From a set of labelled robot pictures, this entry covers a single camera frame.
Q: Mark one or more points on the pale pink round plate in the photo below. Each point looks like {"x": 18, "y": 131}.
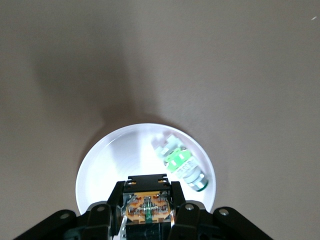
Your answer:
{"x": 120, "y": 155}

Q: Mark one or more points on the orange and black switch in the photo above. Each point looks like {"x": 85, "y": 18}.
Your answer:
{"x": 147, "y": 182}

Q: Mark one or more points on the brown table cover mat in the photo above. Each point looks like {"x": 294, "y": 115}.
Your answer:
{"x": 225, "y": 62}

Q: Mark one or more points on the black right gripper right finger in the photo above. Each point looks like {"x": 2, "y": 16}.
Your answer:
{"x": 190, "y": 225}

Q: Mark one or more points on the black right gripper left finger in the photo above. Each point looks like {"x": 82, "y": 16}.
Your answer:
{"x": 100, "y": 225}

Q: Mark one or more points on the green push-button switch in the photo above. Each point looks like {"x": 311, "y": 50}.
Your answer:
{"x": 180, "y": 162}

